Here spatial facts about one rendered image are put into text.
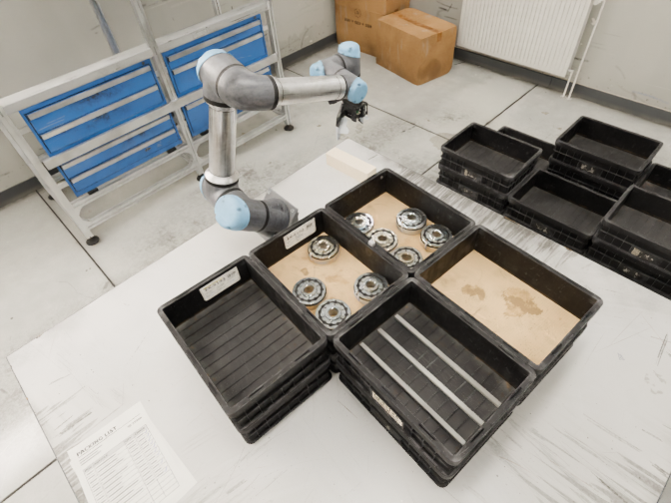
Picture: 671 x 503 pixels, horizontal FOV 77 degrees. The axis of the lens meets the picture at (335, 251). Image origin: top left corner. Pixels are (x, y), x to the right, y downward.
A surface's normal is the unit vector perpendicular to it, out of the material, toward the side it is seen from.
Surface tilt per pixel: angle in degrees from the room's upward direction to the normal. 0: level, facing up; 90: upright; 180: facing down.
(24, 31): 90
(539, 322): 0
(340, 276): 0
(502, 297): 0
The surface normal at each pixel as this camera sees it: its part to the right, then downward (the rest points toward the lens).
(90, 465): -0.07, -0.66
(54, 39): 0.70, 0.50
